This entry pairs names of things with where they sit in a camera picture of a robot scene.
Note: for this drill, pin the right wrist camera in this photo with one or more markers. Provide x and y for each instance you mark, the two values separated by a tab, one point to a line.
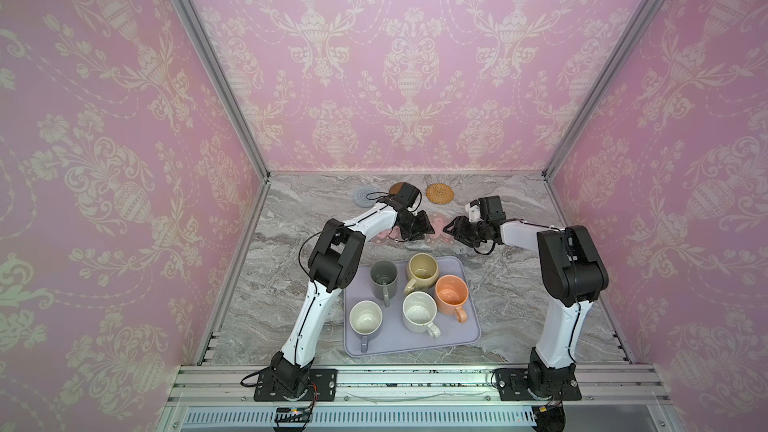
486	209

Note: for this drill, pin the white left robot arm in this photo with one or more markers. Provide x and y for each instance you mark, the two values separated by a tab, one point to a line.
331	267

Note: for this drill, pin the blue woven round coaster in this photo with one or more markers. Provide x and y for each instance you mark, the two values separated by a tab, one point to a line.
367	196

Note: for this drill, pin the orange mug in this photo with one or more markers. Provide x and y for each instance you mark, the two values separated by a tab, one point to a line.
451	293

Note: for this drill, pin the aluminium front frame rail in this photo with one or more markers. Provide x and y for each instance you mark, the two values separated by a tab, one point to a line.
463	384

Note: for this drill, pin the white perforated cable duct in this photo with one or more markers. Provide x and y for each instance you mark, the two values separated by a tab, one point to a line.
339	417

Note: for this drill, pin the grey green mug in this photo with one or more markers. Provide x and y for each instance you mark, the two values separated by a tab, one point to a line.
384	276

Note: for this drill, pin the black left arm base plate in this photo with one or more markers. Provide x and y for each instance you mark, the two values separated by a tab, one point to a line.
313	384

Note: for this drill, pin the woven rattan round coaster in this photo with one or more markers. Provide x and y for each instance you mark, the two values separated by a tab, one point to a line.
440	193

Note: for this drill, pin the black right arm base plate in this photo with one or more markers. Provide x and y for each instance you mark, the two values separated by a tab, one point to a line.
548	384

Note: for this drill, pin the yellow beige mug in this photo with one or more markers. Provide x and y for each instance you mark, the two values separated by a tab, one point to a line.
422	273

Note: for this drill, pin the brown wooden round coaster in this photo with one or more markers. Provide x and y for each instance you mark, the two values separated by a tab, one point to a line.
396	188

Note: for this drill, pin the white cream mug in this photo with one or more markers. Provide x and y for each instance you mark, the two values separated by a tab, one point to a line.
419	311

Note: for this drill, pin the pink flower silicone coaster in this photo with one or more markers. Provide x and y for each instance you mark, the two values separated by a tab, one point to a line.
439	237

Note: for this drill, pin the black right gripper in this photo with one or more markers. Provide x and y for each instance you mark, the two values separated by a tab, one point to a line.
464	231

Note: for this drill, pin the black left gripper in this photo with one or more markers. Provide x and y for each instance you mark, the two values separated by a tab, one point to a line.
423	226

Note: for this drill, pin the aluminium corner frame post right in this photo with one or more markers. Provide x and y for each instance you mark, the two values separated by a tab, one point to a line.
636	27

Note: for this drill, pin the aluminium corner frame post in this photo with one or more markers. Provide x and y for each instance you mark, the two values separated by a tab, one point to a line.
636	27
201	43

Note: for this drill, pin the aluminium corner frame post left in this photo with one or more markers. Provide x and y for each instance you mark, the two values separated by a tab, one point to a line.
201	43

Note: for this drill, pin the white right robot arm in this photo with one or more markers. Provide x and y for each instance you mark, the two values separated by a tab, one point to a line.
573	274

